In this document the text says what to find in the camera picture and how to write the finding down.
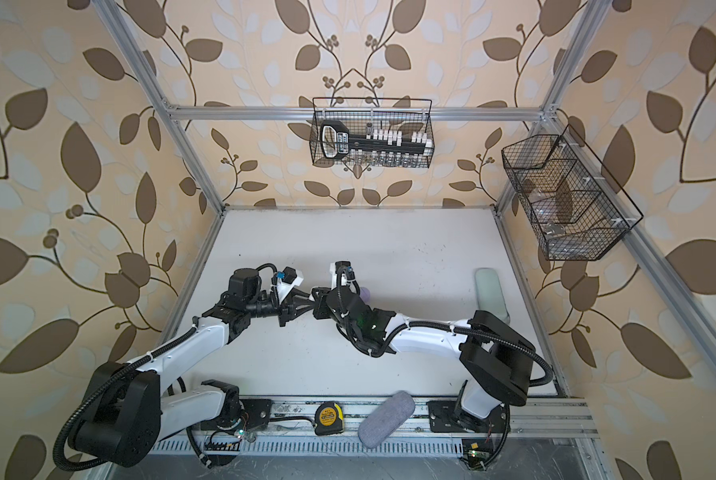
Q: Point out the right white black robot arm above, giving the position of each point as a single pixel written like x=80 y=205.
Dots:
x=502 y=365

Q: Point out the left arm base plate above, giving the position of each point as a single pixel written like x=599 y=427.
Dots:
x=255 y=414

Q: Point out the black socket holder rail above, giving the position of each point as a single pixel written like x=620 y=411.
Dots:
x=370 y=142

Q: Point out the black wire basket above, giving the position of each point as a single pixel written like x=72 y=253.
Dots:
x=576 y=207
x=416 y=113

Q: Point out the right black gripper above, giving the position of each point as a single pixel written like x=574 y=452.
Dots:
x=325 y=294

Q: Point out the purple earbud charging case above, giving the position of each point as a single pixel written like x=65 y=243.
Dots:
x=365 y=294

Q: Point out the green glasses case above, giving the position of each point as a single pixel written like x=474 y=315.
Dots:
x=489 y=294

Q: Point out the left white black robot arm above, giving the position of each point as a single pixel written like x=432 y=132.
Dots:
x=127 y=408

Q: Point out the aluminium frame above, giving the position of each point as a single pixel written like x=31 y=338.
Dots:
x=633 y=333

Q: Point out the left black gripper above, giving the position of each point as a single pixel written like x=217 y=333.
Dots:
x=288 y=308

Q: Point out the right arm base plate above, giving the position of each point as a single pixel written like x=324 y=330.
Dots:
x=446 y=416

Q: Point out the yellow black tape measure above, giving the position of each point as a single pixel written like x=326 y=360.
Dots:
x=329 y=419

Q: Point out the back black wire basket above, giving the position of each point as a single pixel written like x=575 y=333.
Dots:
x=416 y=113

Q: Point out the right black wire basket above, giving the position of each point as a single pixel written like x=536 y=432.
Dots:
x=576 y=207

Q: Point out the grey fabric glasses case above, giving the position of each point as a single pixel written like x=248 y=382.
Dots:
x=386 y=419

